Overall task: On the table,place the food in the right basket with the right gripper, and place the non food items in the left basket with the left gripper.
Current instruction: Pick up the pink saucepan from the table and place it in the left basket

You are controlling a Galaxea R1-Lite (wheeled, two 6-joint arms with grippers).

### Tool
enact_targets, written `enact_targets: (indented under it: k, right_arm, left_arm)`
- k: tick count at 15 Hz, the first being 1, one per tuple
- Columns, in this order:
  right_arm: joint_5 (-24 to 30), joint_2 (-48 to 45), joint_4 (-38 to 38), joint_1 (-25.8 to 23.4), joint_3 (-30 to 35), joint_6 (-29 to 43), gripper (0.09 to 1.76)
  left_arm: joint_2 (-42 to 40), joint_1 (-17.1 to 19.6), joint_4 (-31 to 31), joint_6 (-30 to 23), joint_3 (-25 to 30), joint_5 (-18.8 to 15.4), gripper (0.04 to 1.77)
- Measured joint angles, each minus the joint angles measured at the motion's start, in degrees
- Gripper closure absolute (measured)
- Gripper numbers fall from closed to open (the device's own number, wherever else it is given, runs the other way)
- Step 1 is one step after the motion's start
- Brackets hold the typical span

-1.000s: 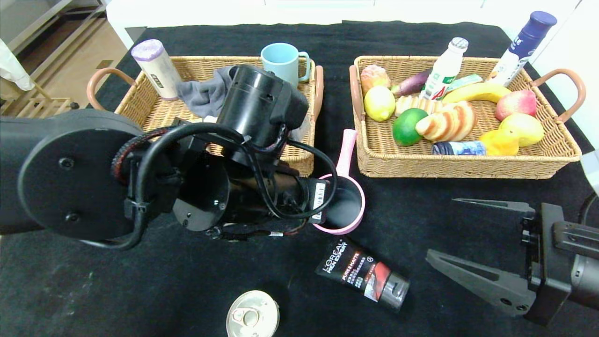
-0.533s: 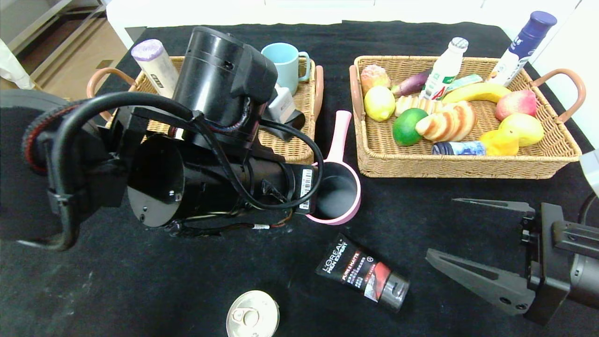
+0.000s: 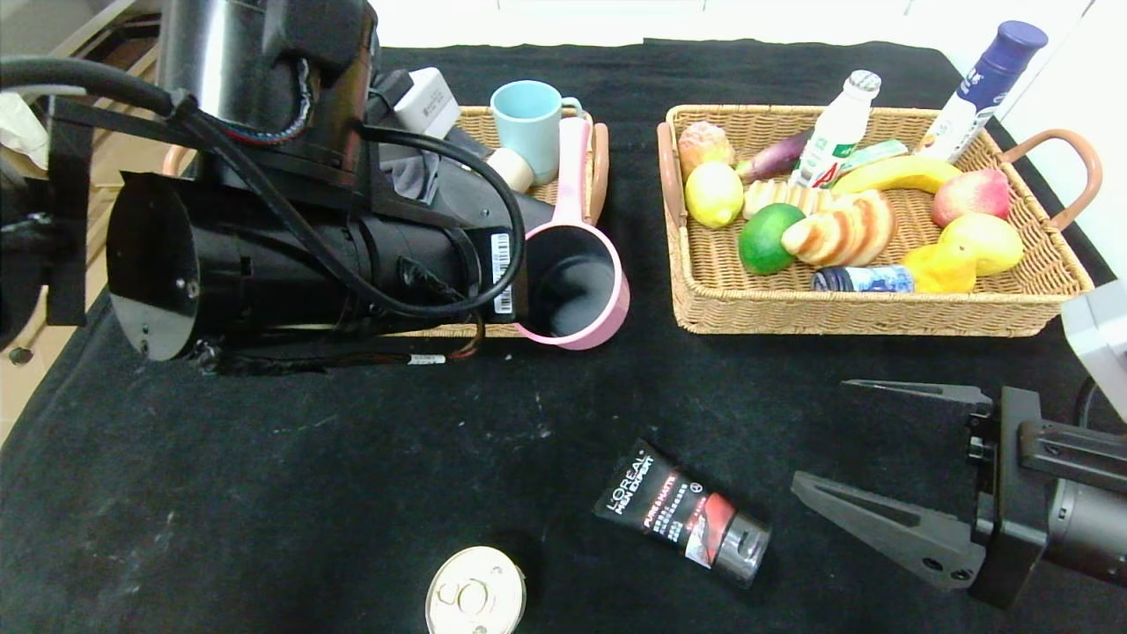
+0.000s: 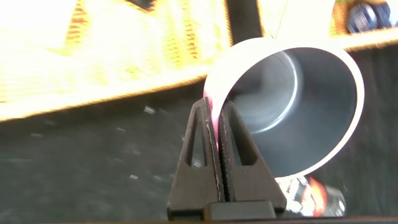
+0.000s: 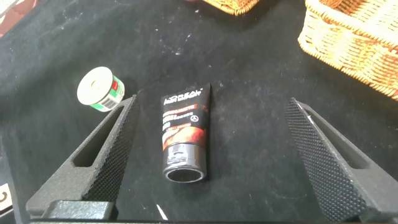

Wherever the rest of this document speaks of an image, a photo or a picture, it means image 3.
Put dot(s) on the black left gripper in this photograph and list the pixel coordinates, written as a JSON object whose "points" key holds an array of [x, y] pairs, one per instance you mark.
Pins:
{"points": [[502, 272]]}

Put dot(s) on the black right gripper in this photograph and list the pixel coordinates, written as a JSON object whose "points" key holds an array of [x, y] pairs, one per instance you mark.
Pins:
{"points": [[1001, 497]]}

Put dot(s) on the pink saucepan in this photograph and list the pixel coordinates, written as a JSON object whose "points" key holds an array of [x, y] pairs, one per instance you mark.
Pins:
{"points": [[572, 167]]}

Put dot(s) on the toy croissant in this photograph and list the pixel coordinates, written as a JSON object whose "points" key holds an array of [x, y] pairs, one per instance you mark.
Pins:
{"points": [[845, 231]]}

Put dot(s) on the black cosmetic tube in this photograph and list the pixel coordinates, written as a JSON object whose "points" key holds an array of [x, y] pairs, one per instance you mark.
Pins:
{"points": [[673, 509]]}

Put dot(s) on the green lime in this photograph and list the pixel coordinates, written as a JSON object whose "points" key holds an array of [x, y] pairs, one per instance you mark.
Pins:
{"points": [[766, 242]]}

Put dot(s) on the round tin can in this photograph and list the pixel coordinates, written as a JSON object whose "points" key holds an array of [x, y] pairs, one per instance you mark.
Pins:
{"points": [[475, 590]]}

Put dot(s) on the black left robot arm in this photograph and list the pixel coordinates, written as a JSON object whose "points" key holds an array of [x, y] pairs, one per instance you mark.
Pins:
{"points": [[264, 255]]}

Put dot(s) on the black glasses case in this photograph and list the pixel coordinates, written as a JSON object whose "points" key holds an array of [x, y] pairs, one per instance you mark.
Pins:
{"points": [[480, 198]]}

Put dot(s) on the small beige cup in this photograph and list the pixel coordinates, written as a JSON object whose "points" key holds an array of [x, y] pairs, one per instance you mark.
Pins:
{"points": [[511, 169]]}

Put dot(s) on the grey cloth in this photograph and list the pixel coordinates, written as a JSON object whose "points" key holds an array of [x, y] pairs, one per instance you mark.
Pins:
{"points": [[414, 176]]}

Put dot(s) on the light blue mug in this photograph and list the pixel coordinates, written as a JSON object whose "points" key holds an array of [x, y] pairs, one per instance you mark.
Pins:
{"points": [[528, 123]]}

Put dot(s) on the yellow lemon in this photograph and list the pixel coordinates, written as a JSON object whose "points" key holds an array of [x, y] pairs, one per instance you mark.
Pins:
{"points": [[713, 194]]}

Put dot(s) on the yellow mango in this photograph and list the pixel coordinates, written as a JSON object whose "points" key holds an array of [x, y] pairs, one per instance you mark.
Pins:
{"points": [[990, 242]]}

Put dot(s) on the orange pink peach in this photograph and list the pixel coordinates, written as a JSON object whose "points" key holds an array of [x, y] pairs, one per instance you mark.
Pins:
{"points": [[704, 145]]}

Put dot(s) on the red apple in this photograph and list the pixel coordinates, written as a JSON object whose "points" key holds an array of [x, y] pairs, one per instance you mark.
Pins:
{"points": [[973, 195]]}

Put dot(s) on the sliced bread loaf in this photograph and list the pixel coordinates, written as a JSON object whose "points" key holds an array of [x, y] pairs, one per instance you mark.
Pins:
{"points": [[775, 195]]}

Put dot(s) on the black table cloth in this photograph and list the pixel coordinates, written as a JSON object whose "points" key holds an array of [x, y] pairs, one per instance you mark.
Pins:
{"points": [[704, 66]]}

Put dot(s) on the yellow banana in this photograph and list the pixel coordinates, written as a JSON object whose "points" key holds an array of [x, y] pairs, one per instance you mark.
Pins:
{"points": [[907, 172]]}

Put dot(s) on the purple eggplant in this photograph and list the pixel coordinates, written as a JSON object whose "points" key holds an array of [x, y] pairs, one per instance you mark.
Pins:
{"points": [[770, 158]]}

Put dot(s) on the white milk drink bottle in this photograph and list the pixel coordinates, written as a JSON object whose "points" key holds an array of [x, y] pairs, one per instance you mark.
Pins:
{"points": [[832, 141]]}

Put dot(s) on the white bottle with blue cap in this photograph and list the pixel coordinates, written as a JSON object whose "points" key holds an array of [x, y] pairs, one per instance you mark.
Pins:
{"points": [[986, 79]]}

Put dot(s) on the wooden rack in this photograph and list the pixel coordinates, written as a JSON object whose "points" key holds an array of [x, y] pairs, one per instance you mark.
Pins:
{"points": [[19, 356]]}

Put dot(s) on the white hanging cloth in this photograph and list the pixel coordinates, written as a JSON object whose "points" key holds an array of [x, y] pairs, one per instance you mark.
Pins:
{"points": [[22, 128]]}

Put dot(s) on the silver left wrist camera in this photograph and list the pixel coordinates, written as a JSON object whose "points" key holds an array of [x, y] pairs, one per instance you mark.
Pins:
{"points": [[427, 101]]}

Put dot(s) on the grey shelf frame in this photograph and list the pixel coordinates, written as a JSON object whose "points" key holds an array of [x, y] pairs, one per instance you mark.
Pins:
{"points": [[97, 26]]}

